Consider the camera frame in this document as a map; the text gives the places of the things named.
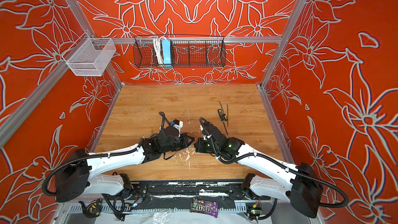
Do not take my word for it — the clear plastic sheet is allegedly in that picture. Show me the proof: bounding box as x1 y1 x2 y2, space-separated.
131 210 186 224

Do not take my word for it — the thin metal rod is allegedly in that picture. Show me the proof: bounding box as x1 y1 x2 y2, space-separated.
226 104 229 127

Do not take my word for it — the clear mesh basket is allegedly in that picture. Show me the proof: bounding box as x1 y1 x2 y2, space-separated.
62 38 116 77

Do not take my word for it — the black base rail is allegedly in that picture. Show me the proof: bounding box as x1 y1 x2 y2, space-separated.
126 179 270 210

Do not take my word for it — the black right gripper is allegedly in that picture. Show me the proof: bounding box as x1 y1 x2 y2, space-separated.
191 137 221 155

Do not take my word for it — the black yellow tape measure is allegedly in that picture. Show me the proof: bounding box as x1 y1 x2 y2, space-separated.
79 199 102 218

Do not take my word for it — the blue white box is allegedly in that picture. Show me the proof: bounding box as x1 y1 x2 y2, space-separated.
162 39 172 67

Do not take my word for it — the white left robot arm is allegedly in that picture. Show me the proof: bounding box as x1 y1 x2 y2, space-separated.
41 112 195 203

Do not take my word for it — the purple candy bag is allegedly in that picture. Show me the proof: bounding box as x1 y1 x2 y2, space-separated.
189 198 219 218

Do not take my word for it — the black wire basket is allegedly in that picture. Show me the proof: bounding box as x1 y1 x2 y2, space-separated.
133 35 227 68

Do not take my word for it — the white cable bundle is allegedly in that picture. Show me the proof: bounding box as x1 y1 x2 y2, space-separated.
153 37 165 65

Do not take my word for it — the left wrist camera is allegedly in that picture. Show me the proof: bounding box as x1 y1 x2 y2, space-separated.
171 119 183 132

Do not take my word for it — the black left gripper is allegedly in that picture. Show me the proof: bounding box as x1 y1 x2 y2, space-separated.
162 132 197 154

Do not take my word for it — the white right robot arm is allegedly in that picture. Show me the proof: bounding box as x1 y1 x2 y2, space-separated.
194 118 349 218

